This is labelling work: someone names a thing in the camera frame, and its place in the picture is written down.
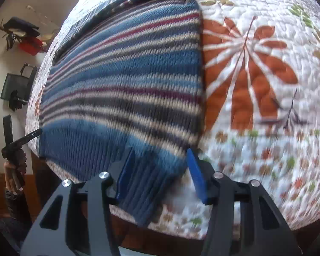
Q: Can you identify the red bag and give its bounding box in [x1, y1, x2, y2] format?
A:
[18, 37, 44, 56]

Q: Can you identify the person's left forearm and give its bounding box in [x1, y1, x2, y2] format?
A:
[4, 188, 34, 227]

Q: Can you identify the wooden bed frame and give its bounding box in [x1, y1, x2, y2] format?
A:
[29, 149, 320, 256]

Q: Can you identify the striped knit sweater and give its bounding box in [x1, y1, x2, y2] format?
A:
[39, 0, 206, 227]

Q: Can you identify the floral quilt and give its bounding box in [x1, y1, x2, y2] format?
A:
[25, 0, 320, 240]

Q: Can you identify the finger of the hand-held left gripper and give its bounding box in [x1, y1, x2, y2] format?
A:
[15, 128, 43, 146]

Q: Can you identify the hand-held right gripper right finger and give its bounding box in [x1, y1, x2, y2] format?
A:
[186, 148, 302, 256]

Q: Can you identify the person's left hand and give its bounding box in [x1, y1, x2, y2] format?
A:
[4, 153, 27, 193]

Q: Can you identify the dark blue garment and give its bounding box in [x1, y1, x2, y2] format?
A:
[3, 17, 40, 36]

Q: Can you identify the black office chair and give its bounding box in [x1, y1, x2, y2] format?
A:
[0, 63, 38, 112]

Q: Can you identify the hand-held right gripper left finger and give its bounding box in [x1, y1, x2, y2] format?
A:
[21, 147, 136, 256]

